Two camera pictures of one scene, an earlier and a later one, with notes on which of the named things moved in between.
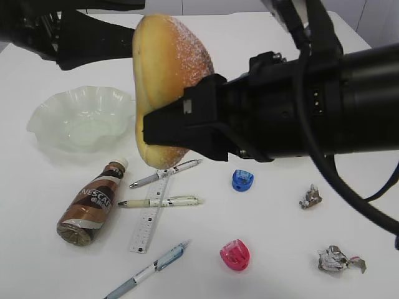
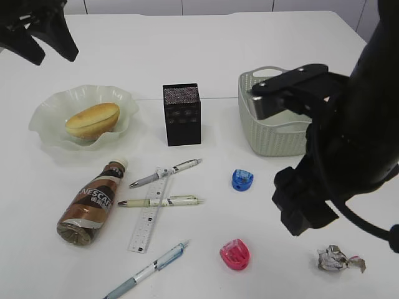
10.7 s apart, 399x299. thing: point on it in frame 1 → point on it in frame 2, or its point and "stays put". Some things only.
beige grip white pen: (178, 200) stays put
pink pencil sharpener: (235, 255) stays put
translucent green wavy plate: (83, 119) stays put
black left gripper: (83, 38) → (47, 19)
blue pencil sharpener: (242, 180) stays put
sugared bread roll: (167, 56) → (91, 122)
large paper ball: (333, 259) stays put
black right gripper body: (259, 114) → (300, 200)
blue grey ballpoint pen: (156, 266) stays put
